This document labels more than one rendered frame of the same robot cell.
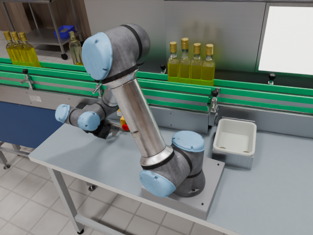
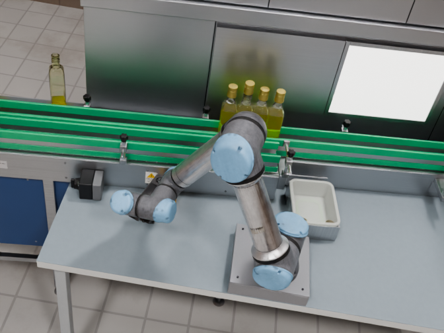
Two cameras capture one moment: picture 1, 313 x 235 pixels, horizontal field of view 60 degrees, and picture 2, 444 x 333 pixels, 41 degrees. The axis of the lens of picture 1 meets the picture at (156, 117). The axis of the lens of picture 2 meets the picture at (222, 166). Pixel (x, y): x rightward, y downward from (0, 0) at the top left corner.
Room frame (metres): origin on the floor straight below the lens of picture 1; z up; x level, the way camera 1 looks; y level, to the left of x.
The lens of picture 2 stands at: (-0.30, 0.72, 2.41)
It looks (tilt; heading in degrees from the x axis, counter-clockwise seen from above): 43 degrees down; 331
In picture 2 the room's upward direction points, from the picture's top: 10 degrees clockwise
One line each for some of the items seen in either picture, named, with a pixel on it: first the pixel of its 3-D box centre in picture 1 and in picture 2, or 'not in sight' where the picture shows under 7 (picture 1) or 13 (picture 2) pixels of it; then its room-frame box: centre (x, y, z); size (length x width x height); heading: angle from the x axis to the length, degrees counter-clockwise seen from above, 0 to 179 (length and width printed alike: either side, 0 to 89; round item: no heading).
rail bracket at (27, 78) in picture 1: (26, 82); not in sight; (1.39, 0.72, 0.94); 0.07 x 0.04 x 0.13; 158
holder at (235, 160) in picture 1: (234, 139); (310, 205); (0.94, -0.36, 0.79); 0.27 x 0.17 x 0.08; 158
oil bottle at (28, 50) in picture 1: (30, 55); not in sight; (1.58, 0.74, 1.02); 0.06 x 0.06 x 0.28; 68
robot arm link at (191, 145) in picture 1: (186, 151); (287, 235); (0.70, -0.10, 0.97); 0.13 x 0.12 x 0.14; 139
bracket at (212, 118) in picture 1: (214, 114); (281, 174); (1.06, -0.28, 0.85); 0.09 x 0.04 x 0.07; 158
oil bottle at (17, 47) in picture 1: (22, 54); not in sight; (1.60, 0.79, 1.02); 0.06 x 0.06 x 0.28; 68
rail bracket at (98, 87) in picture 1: (97, 91); (122, 154); (1.22, 0.30, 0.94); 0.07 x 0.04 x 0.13; 158
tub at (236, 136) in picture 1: (234, 141); (311, 208); (0.91, -0.35, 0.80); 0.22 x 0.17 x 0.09; 158
